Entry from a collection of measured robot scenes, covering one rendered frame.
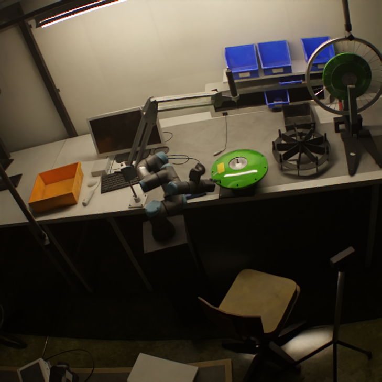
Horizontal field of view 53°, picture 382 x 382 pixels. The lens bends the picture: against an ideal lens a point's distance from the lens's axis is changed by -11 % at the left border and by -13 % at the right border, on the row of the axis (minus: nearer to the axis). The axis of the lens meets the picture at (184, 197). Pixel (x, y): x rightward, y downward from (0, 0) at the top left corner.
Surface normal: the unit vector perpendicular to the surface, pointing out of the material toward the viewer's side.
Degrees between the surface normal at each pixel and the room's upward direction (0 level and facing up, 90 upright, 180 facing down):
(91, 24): 90
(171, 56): 90
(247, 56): 90
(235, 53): 90
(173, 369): 0
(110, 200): 0
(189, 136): 0
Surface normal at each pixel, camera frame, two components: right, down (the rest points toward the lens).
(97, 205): -0.26, -0.71
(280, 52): -0.11, 0.70
